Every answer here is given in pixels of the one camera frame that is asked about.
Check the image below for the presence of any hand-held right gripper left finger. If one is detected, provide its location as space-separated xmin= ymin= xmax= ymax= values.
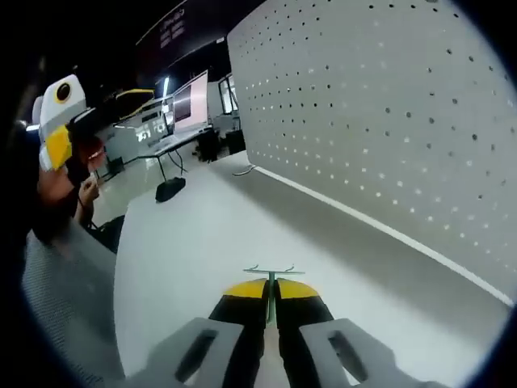
xmin=128 ymin=278 xmax=270 ymax=388

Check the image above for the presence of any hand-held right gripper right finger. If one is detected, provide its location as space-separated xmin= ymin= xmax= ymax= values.
xmin=276 ymin=280 xmax=445 ymax=388

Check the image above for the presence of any grey-green hook assembly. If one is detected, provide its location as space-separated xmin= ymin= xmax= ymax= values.
xmin=242 ymin=264 xmax=307 ymax=329

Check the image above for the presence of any white perforated mounting plate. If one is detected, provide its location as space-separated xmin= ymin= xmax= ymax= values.
xmin=226 ymin=0 xmax=517 ymax=310

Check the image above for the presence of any person's left hand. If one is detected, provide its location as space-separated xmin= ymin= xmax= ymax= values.
xmin=66 ymin=136 xmax=107 ymax=204

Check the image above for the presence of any white office desk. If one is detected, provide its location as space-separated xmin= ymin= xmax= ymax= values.
xmin=95 ymin=120 xmax=216 ymax=183

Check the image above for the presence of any person's dark upper body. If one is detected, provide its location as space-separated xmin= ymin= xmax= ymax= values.
xmin=11 ymin=120 xmax=82 ymax=248

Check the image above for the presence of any open silver laptop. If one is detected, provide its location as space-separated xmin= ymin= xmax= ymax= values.
xmin=146 ymin=69 xmax=212 ymax=158

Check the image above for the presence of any black computer mouse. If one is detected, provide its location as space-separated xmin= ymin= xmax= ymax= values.
xmin=154 ymin=176 xmax=187 ymax=204

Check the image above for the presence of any black office chair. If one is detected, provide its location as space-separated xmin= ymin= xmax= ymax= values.
xmin=195 ymin=128 xmax=222 ymax=163

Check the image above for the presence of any dark hanging display screen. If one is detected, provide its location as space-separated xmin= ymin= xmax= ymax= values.
xmin=135 ymin=1 xmax=228 ymax=62

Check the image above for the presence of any grey mesh office chair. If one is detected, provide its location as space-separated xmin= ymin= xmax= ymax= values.
xmin=20 ymin=221 xmax=127 ymax=388

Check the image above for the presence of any white cable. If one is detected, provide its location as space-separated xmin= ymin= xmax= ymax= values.
xmin=231 ymin=162 xmax=259 ymax=177

